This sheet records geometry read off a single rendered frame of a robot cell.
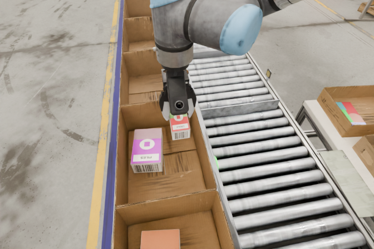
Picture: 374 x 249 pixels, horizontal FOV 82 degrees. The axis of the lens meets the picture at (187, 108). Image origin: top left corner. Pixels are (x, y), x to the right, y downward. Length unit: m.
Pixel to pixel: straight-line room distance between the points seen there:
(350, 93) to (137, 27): 1.38
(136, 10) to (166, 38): 1.47
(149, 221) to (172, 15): 0.63
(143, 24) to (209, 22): 1.17
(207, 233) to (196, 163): 0.25
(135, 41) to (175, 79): 1.09
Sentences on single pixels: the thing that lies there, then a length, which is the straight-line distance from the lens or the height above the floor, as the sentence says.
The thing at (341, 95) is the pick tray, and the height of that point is 0.78.
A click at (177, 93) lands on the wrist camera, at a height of 1.30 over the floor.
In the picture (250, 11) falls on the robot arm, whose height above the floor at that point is 1.51.
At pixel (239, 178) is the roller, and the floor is 0.74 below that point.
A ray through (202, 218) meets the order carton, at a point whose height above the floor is 0.89.
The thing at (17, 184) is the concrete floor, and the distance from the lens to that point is 2.26.
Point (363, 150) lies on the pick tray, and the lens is 1.31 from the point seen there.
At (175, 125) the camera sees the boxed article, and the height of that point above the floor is 1.16.
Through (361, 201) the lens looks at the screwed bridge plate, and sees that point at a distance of 1.21.
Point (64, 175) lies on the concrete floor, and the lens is 2.10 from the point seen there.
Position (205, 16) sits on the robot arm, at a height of 1.50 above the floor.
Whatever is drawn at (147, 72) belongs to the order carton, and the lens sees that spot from 1.27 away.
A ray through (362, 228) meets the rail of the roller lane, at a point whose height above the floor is 0.74.
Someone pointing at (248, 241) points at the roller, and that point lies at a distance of 0.96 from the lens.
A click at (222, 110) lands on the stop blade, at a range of 1.22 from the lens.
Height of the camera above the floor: 1.66
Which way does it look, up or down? 47 degrees down
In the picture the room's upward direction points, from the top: straight up
